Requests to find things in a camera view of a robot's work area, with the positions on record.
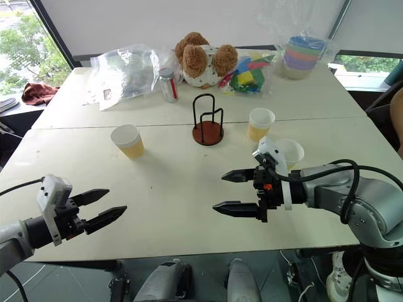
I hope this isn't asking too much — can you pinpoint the bag of colourful paper pieces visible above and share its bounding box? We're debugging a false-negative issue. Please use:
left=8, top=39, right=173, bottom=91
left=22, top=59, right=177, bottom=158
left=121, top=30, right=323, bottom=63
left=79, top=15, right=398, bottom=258
left=218, top=52, right=275, bottom=96

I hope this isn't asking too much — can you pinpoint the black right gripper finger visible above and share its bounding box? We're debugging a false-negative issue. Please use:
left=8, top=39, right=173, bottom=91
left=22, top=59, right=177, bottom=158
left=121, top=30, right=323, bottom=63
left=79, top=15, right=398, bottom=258
left=212, top=199, right=261, bottom=220
left=220, top=167, right=257, bottom=184

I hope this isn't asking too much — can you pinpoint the white sneaker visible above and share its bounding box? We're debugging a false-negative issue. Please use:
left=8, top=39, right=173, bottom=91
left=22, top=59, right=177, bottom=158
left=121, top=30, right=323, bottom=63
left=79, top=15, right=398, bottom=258
left=325, top=250, right=351, bottom=302

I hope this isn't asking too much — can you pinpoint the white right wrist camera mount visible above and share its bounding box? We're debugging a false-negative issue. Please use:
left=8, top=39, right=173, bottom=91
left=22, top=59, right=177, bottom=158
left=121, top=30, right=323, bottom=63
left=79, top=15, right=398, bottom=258
left=251, top=136, right=294, bottom=211

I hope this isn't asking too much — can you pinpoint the black window frame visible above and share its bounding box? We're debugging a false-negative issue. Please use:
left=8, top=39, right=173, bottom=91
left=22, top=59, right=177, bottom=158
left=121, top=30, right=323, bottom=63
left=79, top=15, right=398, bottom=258
left=28, top=0, right=83, bottom=69

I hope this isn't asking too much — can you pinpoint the stack of colourful bowls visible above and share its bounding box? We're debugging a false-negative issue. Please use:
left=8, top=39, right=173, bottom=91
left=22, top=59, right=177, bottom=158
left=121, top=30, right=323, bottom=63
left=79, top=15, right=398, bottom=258
left=277, top=35, right=327, bottom=81

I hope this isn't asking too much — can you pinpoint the clear plastic zip bag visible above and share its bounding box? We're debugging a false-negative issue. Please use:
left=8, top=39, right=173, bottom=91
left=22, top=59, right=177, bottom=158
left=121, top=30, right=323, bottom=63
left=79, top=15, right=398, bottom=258
left=81, top=46, right=162, bottom=112

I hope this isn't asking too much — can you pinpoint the red brown cloth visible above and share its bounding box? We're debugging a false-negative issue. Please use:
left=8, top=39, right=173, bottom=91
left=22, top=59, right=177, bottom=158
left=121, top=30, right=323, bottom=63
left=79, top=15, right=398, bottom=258
left=21, top=82, right=61, bottom=106

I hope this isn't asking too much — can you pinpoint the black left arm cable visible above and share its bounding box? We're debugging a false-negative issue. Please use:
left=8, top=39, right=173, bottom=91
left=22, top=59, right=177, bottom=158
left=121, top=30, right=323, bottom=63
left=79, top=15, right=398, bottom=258
left=0, top=177, right=45, bottom=196

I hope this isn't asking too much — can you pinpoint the grey rounded robot leg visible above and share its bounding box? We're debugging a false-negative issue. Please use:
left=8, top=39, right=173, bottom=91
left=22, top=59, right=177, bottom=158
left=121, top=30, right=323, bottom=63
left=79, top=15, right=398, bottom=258
left=226, top=258, right=263, bottom=302

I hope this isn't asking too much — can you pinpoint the brown white plush bear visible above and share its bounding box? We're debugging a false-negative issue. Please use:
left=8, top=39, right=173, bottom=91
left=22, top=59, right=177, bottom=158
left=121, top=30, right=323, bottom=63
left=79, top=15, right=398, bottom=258
left=174, top=31, right=239, bottom=89

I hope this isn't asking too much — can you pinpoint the teal object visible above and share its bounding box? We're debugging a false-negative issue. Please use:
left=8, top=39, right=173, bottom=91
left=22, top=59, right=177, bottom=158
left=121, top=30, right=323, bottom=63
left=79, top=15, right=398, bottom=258
left=385, top=60, right=403, bottom=86

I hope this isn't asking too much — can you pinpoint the clear jar with red label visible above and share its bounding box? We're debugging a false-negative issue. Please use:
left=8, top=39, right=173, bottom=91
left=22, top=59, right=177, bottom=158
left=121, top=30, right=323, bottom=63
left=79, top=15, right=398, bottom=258
left=159, top=67, right=179, bottom=103

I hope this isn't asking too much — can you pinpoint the grey sandal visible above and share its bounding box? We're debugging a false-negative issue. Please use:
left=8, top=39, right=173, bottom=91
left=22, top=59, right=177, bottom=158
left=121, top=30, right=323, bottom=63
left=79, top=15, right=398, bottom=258
left=0, top=97, right=21, bottom=112

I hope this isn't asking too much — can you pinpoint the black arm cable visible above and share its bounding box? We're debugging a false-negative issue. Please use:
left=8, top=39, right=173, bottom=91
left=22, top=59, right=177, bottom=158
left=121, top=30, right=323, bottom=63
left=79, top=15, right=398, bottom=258
left=266, top=159, right=403, bottom=225
left=0, top=177, right=45, bottom=196

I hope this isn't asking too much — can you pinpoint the clear plastic bag around bowls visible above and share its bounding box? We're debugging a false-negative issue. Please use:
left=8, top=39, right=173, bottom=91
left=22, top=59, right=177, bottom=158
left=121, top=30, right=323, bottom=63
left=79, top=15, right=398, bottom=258
left=254, top=0, right=343, bottom=82

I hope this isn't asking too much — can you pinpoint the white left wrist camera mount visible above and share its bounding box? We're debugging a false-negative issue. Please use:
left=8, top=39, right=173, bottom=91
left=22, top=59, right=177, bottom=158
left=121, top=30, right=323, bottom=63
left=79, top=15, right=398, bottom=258
left=35, top=174, right=74, bottom=247

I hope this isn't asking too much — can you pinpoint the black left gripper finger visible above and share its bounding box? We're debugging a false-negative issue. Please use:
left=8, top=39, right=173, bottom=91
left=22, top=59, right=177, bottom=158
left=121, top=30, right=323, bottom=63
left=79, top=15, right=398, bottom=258
left=84, top=205, right=128, bottom=235
left=69, top=188, right=111, bottom=208

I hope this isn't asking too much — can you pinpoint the dark chair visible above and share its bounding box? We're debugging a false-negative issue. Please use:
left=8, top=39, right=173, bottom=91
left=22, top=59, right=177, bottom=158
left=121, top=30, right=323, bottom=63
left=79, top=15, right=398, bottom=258
left=364, top=89, right=403, bottom=152

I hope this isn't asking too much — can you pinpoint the black wire cup holder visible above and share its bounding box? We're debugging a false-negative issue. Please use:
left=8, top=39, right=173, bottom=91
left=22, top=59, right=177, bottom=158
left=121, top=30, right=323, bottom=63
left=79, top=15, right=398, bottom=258
left=191, top=93, right=225, bottom=147

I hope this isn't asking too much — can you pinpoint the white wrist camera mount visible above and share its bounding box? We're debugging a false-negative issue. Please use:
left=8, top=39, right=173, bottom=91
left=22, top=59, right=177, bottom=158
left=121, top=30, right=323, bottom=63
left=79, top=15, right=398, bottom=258
left=251, top=136, right=294, bottom=211
left=35, top=174, right=74, bottom=247

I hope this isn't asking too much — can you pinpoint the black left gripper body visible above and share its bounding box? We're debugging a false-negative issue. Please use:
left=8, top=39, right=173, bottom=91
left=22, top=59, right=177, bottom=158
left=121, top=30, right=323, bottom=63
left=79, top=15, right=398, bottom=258
left=55, top=196, right=88, bottom=242

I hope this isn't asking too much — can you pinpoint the thin white cable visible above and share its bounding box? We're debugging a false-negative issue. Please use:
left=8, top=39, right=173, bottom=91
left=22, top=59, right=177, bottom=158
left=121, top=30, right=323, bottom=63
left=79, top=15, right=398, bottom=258
left=297, top=281, right=316, bottom=302

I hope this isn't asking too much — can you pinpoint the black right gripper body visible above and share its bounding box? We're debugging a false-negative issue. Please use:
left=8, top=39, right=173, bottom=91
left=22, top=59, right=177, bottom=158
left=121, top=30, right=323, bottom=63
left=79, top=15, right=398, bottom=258
left=253, top=165, right=288, bottom=224

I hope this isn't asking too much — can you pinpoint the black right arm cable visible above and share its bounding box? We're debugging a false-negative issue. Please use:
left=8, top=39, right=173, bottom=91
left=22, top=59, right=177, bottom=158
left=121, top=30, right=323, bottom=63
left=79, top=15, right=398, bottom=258
left=266, top=159, right=403, bottom=225

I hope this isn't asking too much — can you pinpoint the yellow white paper cup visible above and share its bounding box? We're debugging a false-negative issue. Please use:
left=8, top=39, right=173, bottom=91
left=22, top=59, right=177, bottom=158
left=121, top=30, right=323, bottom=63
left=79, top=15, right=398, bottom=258
left=276, top=138, right=305, bottom=172
left=247, top=107, right=276, bottom=143
left=110, top=124, right=146, bottom=160

